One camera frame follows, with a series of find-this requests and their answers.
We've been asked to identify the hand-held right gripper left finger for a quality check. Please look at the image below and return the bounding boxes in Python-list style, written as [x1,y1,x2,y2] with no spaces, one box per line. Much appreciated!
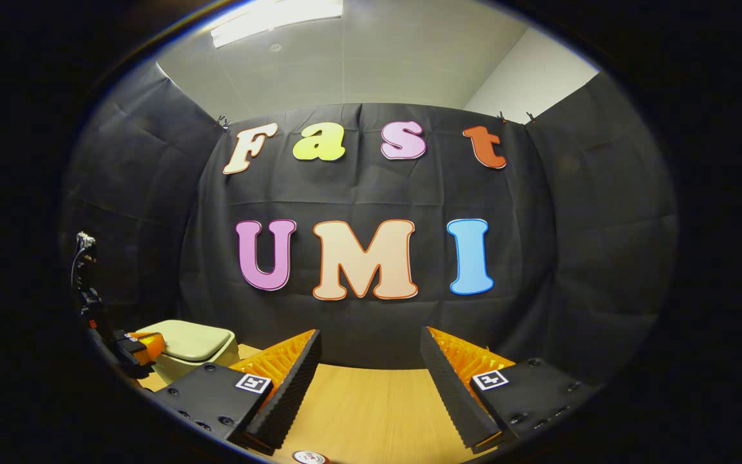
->
[151,329,323,456]

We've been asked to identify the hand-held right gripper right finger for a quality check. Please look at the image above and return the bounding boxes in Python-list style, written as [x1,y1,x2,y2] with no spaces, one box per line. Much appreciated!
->
[419,326,597,452]

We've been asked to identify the green desktop garbage bin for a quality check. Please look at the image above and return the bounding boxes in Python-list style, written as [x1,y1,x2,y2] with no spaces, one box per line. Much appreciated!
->
[136,320,240,387]

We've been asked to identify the wooden desktop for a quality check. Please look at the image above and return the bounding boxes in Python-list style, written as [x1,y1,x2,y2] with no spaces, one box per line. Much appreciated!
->
[136,345,507,464]

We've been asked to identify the black backdrop cloth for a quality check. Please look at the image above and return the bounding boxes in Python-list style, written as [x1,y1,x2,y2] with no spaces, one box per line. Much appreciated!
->
[59,61,678,387]

